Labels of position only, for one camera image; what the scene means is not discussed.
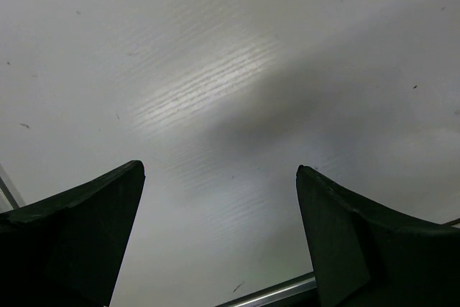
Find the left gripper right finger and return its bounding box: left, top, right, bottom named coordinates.
left=296, top=166, right=459, bottom=306

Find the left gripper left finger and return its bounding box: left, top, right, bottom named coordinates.
left=1, top=160, right=145, bottom=306

